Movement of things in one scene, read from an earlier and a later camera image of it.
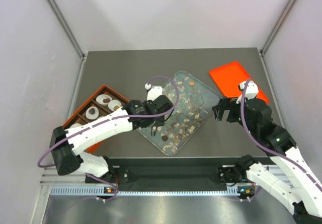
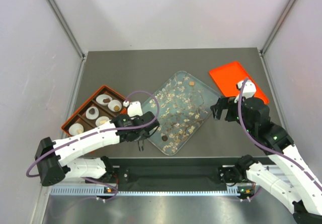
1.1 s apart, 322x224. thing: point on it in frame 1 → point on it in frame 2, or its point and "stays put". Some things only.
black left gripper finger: [153, 130] → [140, 143]
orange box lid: [227, 78] stays put
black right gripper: [218, 109] stays put
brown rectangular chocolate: [106, 100] stays put
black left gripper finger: [158, 129] → [143, 145]
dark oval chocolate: [91, 111] stays put
